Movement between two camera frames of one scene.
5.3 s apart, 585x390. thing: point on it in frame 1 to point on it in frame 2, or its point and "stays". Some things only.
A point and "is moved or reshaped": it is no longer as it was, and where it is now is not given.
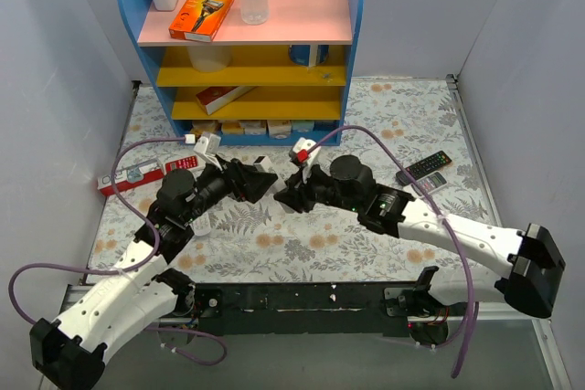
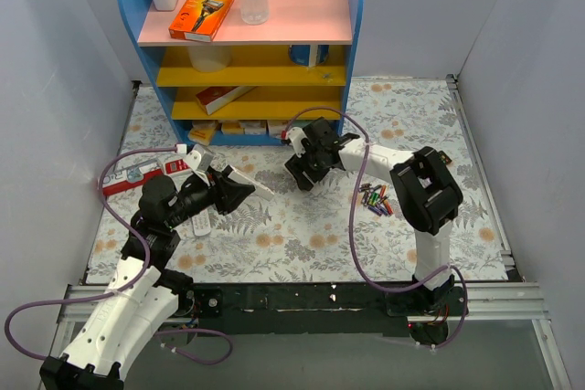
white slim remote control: (263, 164) is moved or reshaped
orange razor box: (203, 13) stays
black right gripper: (306, 186) to (309, 160)
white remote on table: (201, 226) stays
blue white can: (309, 54) stays
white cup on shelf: (210, 58) stays
